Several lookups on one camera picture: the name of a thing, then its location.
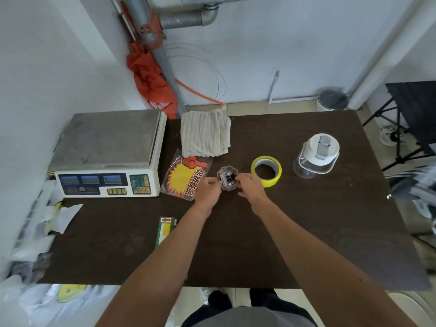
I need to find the clear bag yellow starburst sign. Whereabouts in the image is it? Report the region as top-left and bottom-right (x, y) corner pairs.
(160, 149), (213, 201)

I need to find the person's left forearm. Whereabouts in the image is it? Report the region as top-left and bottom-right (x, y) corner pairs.
(95, 204), (210, 327)

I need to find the white bag with yellow smiley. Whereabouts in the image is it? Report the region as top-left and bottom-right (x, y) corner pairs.
(17, 284), (120, 327)

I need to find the white plastic pipe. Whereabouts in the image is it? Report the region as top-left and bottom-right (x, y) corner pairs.
(347, 0), (436, 110)

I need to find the person's left white shoe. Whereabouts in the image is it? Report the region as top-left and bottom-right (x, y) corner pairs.
(198, 287), (217, 305)

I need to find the white ribbed cloth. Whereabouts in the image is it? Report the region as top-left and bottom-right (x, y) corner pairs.
(179, 105), (232, 158)

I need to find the small clear round container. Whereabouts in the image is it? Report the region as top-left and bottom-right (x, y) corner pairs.
(216, 166), (240, 192)

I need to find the orange cable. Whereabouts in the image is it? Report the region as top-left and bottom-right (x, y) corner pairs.
(176, 79), (224, 105)

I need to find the thin wire loop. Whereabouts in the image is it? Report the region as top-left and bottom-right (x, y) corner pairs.
(165, 43), (228, 103)

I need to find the clear jar with white lid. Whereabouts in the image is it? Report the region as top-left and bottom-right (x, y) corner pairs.
(292, 133), (341, 179)

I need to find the white curved floor mat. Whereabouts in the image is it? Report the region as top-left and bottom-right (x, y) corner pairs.
(385, 291), (436, 327)

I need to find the white electronic scale steel pan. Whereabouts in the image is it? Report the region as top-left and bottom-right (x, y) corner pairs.
(47, 109), (168, 198)

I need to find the white round bin dark lid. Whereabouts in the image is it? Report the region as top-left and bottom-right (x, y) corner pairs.
(317, 87), (350, 112)

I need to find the person's grey shirt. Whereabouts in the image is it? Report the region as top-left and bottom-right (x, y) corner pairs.
(190, 306), (316, 327)

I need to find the black folding stool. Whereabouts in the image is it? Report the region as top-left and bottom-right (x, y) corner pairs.
(362, 80), (436, 173)

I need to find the grey metal pipe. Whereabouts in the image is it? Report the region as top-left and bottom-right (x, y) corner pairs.
(122, 0), (220, 116)

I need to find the person's left hand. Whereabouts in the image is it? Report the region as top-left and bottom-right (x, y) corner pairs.
(192, 176), (223, 215)

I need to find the yellow tape roll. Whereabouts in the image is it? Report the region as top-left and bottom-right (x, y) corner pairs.
(250, 155), (282, 188)

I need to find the small green box red arrow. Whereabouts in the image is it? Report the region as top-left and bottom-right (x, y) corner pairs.
(155, 216), (178, 249)

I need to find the white round patterned object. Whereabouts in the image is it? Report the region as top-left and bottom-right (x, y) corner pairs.
(378, 125), (409, 147)

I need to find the person's right hand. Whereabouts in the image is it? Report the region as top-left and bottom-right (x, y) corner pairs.
(235, 173), (270, 215)

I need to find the pile of white plastic bags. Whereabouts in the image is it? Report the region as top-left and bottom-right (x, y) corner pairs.
(6, 180), (84, 283)

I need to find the grey wall plug with conduit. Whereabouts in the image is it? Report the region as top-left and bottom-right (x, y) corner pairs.
(267, 67), (282, 104)

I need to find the person's right forearm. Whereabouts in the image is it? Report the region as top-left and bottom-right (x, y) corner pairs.
(253, 200), (418, 327)

